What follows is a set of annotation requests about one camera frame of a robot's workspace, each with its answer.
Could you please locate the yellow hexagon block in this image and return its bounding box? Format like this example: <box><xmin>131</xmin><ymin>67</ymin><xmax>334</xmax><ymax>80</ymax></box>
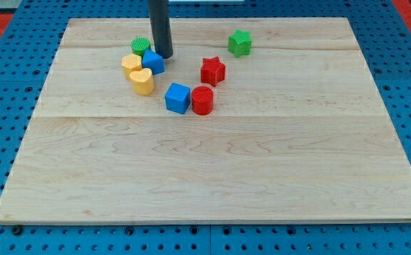
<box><xmin>121</xmin><ymin>54</ymin><xmax>142</xmax><ymax>80</ymax></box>

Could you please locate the light wooden board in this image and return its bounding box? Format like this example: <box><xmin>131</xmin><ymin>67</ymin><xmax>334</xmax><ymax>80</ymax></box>
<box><xmin>0</xmin><ymin>18</ymin><xmax>411</xmax><ymax>225</ymax></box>

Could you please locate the blue cube block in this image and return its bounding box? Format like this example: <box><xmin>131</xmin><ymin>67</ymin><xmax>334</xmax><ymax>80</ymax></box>
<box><xmin>165</xmin><ymin>83</ymin><xmax>191</xmax><ymax>114</ymax></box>

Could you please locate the red star block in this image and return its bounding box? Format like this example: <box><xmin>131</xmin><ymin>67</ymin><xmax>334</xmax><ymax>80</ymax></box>
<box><xmin>200</xmin><ymin>57</ymin><xmax>226</xmax><ymax>87</ymax></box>

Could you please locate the red cylinder block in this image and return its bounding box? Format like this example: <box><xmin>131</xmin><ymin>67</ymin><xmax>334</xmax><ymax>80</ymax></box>
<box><xmin>191</xmin><ymin>86</ymin><xmax>214</xmax><ymax>115</ymax></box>

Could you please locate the green cylinder block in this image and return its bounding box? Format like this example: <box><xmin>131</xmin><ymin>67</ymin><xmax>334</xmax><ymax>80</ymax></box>
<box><xmin>130</xmin><ymin>37</ymin><xmax>151</xmax><ymax>57</ymax></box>

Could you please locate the yellow heart block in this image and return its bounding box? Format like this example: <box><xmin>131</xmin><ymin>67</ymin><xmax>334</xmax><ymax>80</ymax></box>
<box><xmin>129</xmin><ymin>68</ymin><xmax>154</xmax><ymax>96</ymax></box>

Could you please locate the green star block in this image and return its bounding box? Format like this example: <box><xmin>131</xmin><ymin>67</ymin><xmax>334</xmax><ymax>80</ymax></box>
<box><xmin>227</xmin><ymin>29</ymin><xmax>252</xmax><ymax>58</ymax></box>

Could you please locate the blue triangular block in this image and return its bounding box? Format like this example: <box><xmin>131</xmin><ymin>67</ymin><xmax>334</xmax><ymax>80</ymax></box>
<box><xmin>142</xmin><ymin>50</ymin><xmax>164</xmax><ymax>75</ymax></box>

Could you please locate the blue perforated base panel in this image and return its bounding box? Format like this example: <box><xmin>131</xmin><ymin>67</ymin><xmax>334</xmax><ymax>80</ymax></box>
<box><xmin>0</xmin><ymin>1</ymin><xmax>411</xmax><ymax>254</ymax></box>

